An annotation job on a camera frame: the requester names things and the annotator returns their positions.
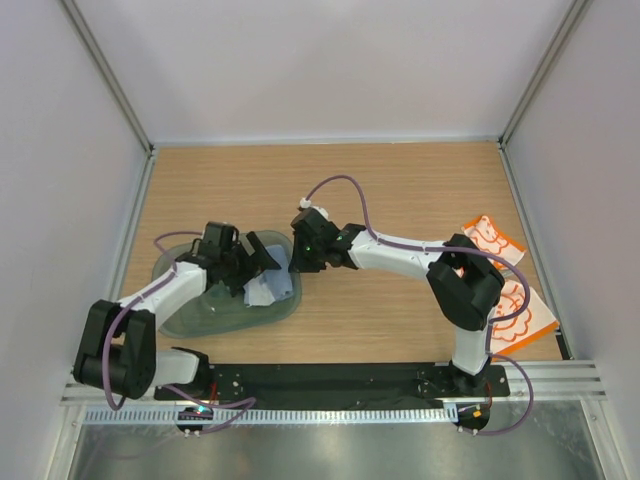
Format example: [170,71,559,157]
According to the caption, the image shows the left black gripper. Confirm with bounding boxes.
[220,233,279,297]

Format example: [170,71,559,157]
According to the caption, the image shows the blue bear towel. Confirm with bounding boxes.
[244,245,294,307]

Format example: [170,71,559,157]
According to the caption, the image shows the translucent blue plastic bin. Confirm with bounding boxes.
[160,230,302,339]

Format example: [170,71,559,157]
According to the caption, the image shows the orange and white towel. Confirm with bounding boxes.
[462,215,559,355]

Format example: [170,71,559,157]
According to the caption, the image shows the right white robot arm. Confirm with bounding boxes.
[290,220,504,396]

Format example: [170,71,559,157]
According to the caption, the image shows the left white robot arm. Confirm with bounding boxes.
[73,223,281,410]

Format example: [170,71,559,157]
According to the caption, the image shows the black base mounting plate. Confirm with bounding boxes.
[177,362,510,411]

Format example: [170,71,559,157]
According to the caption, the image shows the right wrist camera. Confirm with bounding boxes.
[291,197,338,237]

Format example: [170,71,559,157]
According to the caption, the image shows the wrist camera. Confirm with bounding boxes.
[192,221,239,261]
[291,197,338,237]

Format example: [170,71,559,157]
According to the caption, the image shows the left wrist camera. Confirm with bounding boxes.
[192,221,239,261]

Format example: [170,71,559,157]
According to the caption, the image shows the white slotted cable duct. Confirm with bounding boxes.
[83,405,458,427]

